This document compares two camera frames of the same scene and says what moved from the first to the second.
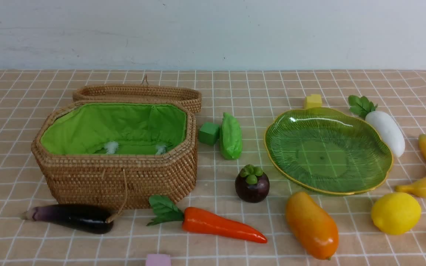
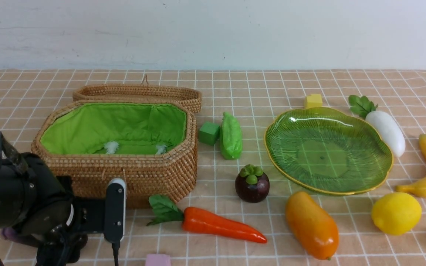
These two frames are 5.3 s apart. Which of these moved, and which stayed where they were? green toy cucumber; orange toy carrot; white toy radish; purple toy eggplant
Moved: purple toy eggplant
Stayed: orange toy carrot; white toy radish; green toy cucumber
